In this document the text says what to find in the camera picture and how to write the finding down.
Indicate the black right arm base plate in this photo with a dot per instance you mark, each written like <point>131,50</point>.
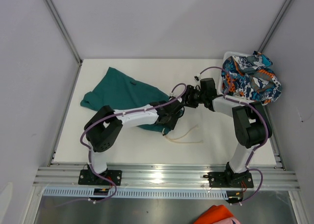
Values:
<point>218,180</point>

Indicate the pink cloth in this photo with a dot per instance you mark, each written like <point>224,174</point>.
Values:
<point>231,220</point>

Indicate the aluminium mounting rail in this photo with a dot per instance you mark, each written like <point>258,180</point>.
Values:
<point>159,176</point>

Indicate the white plastic mesh basket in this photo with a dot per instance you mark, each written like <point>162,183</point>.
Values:
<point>235,59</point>

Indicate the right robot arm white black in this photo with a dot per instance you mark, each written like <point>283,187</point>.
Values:
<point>252,128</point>

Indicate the teal green shorts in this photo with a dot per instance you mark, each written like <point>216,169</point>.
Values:
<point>121,92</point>

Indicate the right aluminium frame post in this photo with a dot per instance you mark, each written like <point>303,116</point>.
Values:
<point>275,24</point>

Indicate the aluminium frame post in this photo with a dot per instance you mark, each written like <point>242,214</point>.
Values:
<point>62,29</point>
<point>275,24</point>

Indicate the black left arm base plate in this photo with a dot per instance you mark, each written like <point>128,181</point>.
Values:
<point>86,177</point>

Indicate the white slotted cable duct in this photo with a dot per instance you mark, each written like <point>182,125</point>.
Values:
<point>135,193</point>

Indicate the left aluminium frame post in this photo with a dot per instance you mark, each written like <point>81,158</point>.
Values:
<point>62,29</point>

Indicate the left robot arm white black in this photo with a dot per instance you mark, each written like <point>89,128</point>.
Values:
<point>103,129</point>

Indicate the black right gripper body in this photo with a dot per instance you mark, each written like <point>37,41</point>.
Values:
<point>190,96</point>

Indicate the patterned blue orange shorts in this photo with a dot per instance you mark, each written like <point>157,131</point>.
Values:
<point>252,79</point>

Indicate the orange cloth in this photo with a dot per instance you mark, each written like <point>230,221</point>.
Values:
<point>214,214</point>

